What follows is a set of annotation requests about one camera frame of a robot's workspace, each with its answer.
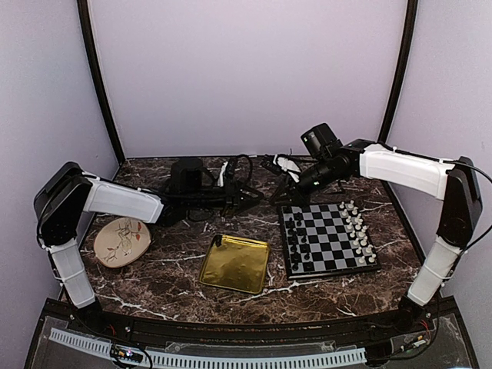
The gold square tray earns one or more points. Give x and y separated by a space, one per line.
239 264

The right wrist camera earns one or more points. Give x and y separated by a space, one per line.
279 165

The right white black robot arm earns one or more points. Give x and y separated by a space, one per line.
452 182

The left black frame post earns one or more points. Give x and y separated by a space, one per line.
97 79

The black frame post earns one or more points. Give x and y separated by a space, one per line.
400 70
97 79

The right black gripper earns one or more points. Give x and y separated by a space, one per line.
294 193

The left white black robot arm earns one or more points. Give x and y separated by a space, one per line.
72 192

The pile of black chess pieces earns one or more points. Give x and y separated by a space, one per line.
218 241

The white chess pieces row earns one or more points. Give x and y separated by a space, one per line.
362 249

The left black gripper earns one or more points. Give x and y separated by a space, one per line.
233 198

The right black frame post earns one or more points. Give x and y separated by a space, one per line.
400 70

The round painted wooden plate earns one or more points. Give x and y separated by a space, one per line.
121 242

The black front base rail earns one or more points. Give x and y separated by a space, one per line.
136 324

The black silver chess board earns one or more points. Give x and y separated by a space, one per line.
330 250

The white slotted cable duct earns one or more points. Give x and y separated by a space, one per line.
182 355

